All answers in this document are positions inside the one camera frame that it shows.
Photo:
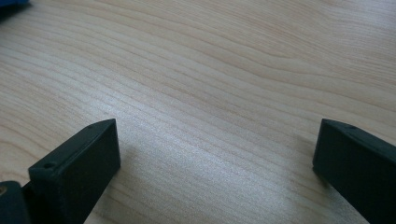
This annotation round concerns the blue t-shirt with white print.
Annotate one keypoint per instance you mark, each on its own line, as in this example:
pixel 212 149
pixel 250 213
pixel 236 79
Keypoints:
pixel 12 2

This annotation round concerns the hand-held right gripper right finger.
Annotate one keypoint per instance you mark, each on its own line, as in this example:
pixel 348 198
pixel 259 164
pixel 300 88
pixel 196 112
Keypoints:
pixel 358 168

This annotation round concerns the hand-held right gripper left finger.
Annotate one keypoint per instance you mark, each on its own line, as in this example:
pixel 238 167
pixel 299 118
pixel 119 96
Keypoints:
pixel 74 174

